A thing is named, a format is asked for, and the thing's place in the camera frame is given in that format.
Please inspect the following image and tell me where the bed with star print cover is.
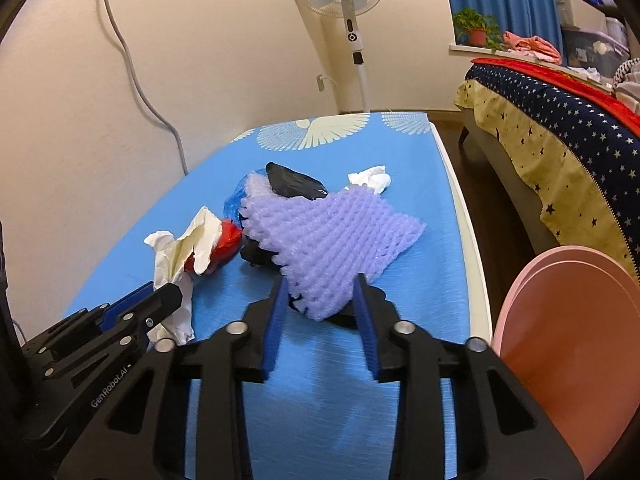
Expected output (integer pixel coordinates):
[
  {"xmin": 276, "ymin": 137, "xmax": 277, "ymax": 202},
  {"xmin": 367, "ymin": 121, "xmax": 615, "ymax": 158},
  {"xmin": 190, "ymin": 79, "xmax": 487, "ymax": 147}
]
[{"xmin": 454, "ymin": 57, "xmax": 640, "ymax": 286}]

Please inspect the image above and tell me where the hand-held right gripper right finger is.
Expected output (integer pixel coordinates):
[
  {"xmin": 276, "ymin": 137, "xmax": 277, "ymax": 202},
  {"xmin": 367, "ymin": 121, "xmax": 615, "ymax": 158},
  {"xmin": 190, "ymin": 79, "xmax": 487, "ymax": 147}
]
[{"xmin": 352, "ymin": 272, "xmax": 586, "ymax": 480}]

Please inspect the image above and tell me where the pink plastic bin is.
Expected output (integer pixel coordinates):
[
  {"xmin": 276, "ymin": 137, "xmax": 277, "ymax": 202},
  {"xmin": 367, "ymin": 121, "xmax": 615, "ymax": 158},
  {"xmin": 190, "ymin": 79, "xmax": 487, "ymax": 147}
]
[{"xmin": 492, "ymin": 246, "xmax": 639, "ymax": 480}]

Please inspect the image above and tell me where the black white striped cloth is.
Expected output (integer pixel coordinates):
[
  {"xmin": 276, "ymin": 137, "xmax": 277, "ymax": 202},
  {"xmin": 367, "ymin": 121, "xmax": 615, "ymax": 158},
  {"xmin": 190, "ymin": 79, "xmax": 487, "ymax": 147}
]
[{"xmin": 614, "ymin": 57, "xmax": 640, "ymax": 87}]

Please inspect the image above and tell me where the grey wall cable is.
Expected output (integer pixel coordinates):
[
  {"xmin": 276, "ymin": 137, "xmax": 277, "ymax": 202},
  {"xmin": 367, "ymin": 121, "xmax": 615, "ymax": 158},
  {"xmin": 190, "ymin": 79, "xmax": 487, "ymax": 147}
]
[{"xmin": 87, "ymin": 0, "xmax": 191, "ymax": 173}]

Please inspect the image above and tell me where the large purple foam net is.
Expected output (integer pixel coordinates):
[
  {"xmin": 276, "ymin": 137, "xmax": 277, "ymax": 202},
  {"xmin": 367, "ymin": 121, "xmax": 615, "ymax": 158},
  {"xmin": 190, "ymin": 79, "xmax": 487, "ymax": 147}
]
[{"xmin": 240, "ymin": 185, "xmax": 428, "ymax": 322}]

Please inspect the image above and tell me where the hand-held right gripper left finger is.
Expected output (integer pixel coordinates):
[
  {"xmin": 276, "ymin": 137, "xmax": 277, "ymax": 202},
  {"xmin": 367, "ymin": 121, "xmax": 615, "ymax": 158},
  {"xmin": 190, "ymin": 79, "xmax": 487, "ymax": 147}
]
[{"xmin": 57, "ymin": 275, "xmax": 291, "ymax": 480}]

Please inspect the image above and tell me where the blue plastic bag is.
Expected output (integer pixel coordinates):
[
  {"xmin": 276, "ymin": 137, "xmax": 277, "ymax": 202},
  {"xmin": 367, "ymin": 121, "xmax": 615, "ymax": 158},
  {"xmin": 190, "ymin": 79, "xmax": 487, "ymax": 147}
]
[{"xmin": 223, "ymin": 180, "xmax": 252, "ymax": 224}]

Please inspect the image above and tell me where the clear plastic storage box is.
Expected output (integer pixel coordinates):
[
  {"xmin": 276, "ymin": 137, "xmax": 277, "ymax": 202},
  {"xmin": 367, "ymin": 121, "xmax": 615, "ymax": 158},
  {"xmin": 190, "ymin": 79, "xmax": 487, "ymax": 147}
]
[{"xmin": 562, "ymin": 24, "xmax": 632, "ymax": 75}]

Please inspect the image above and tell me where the white windowsill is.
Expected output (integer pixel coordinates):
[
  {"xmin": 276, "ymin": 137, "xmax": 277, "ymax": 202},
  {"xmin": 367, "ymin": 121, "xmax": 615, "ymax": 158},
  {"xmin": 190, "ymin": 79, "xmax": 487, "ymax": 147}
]
[{"xmin": 448, "ymin": 43, "xmax": 507, "ymax": 54}]

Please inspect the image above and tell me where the red plastic bag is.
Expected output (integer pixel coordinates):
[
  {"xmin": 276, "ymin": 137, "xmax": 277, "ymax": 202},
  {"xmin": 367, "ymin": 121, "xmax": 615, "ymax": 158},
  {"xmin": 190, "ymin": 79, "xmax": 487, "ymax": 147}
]
[{"xmin": 185, "ymin": 219, "xmax": 244, "ymax": 274}]

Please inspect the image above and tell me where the red fleece blanket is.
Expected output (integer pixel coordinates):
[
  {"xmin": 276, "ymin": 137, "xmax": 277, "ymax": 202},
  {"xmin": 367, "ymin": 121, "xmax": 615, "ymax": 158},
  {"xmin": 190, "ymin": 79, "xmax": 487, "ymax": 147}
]
[{"xmin": 471, "ymin": 55, "xmax": 640, "ymax": 133}]

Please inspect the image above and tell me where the white folding table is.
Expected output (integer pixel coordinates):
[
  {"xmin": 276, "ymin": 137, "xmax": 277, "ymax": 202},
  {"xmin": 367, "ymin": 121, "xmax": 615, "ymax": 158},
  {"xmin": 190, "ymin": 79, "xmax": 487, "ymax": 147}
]
[{"xmin": 427, "ymin": 120, "xmax": 495, "ymax": 343}]

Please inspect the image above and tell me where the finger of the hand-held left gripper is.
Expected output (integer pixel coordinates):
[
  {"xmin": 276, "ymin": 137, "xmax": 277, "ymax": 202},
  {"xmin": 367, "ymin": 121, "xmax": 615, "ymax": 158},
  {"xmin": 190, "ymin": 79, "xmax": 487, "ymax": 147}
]
[
  {"xmin": 97, "ymin": 282, "xmax": 185, "ymax": 357},
  {"xmin": 100, "ymin": 281, "xmax": 155, "ymax": 331}
]

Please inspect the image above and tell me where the white standing fan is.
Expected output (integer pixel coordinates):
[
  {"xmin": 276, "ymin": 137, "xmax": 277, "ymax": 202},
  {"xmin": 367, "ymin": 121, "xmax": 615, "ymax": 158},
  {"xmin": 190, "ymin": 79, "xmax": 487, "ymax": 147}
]
[{"xmin": 289, "ymin": 0, "xmax": 389, "ymax": 115}]

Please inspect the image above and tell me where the white crumpled tissue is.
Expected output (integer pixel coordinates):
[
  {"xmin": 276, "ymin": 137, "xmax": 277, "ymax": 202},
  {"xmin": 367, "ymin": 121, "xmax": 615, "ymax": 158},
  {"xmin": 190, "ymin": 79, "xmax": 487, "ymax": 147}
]
[{"xmin": 347, "ymin": 165, "xmax": 392, "ymax": 195}]

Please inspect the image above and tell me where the white paper napkin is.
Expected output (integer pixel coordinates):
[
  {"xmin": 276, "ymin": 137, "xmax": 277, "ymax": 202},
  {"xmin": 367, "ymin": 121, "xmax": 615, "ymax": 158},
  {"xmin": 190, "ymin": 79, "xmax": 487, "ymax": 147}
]
[{"xmin": 144, "ymin": 206, "xmax": 224, "ymax": 346}]

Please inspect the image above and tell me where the pink folded cloth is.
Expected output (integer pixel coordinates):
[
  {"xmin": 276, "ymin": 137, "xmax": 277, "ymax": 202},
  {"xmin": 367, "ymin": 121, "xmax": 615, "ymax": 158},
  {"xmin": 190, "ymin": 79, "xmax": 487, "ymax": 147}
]
[{"xmin": 502, "ymin": 31, "xmax": 564, "ymax": 64}]

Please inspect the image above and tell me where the grey cardboard box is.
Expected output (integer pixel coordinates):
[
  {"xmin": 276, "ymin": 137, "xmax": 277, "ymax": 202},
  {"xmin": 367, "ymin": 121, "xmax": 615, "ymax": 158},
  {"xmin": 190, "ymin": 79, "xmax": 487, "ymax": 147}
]
[{"xmin": 555, "ymin": 0, "xmax": 609, "ymax": 29}]

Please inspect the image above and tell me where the potted green plant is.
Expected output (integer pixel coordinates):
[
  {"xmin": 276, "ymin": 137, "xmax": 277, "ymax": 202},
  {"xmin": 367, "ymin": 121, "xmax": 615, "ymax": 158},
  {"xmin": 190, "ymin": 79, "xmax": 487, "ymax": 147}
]
[{"xmin": 452, "ymin": 7, "xmax": 504, "ymax": 51}]

